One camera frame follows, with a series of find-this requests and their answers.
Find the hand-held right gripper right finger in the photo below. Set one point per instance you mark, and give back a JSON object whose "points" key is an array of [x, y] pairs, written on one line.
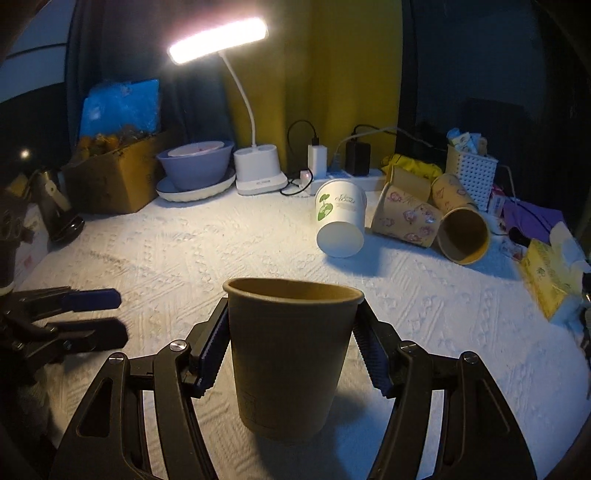
{"points": [[369, 355]]}

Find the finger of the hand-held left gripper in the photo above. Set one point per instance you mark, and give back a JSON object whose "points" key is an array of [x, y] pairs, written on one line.
{"points": [[92, 300], [97, 334]]}

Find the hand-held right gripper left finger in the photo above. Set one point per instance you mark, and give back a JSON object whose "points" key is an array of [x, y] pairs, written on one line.
{"points": [[213, 350]]}

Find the plain brown paper cup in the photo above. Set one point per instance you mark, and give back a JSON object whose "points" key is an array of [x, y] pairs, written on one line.
{"points": [[291, 355]]}

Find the floral brown paper cup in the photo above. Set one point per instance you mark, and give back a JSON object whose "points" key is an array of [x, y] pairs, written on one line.
{"points": [[406, 217]]}

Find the patterned brown paper cup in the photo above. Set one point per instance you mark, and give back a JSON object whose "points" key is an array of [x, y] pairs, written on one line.
{"points": [[461, 237]]}

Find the white leaf print paper cup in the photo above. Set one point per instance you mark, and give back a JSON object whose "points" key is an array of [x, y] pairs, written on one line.
{"points": [[344, 207]]}

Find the dark shiny object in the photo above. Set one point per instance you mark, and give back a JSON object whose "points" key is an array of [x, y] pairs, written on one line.
{"points": [[57, 207]]}

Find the white textured table cloth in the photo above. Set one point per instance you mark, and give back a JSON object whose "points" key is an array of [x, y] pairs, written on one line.
{"points": [[184, 258]]}

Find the cardboard box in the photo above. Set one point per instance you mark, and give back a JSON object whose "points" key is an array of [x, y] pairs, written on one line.
{"points": [[115, 180]]}

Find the yellow crinkled bag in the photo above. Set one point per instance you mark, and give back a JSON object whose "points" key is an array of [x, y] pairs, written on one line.
{"points": [[101, 141]]}

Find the white round plate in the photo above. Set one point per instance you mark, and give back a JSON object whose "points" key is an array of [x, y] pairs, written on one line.
{"points": [[194, 193]]}

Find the purple plastic basin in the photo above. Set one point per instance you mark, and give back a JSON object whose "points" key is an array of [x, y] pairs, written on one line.
{"points": [[194, 168]]}

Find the blue plastic bag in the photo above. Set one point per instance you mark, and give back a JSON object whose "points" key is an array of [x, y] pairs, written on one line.
{"points": [[122, 106]]}

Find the white power strip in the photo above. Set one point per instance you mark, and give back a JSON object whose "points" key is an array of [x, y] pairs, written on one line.
{"points": [[334, 175]]}

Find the pink white bowl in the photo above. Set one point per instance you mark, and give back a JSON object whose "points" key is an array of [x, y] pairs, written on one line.
{"points": [[196, 148]]}

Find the white desk lamp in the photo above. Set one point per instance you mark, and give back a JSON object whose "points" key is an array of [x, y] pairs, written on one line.
{"points": [[258, 170]]}

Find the yellow tissue pack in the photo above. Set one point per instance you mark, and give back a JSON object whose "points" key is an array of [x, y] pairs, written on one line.
{"points": [[547, 277]]}

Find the yellow cloth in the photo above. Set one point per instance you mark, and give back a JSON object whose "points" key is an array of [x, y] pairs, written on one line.
{"points": [[415, 164]]}

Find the black charger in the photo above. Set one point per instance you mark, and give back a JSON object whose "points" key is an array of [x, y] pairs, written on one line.
{"points": [[358, 157]]}

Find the small pink box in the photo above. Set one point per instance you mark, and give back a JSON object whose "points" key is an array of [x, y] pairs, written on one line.
{"points": [[496, 201]]}

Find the white charger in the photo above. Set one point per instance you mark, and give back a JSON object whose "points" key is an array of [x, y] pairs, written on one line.
{"points": [[317, 158]]}

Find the white plastic basket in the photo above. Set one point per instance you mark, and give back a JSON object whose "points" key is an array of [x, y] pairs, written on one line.
{"points": [[473, 173]]}

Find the purple cloth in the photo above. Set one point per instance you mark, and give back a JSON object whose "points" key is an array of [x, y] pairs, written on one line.
{"points": [[531, 219]]}

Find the dark curtain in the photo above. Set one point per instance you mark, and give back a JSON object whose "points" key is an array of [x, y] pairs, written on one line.
{"points": [[129, 50]]}

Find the white crumpled tissue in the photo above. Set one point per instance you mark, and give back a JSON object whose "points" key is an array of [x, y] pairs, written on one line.
{"points": [[570, 249]]}

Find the pile of small packets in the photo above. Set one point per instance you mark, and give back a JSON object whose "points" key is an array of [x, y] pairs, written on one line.
{"points": [[464, 138]]}

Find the yellow curtain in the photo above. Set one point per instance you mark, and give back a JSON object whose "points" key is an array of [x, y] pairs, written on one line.
{"points": [[332, 78]]}

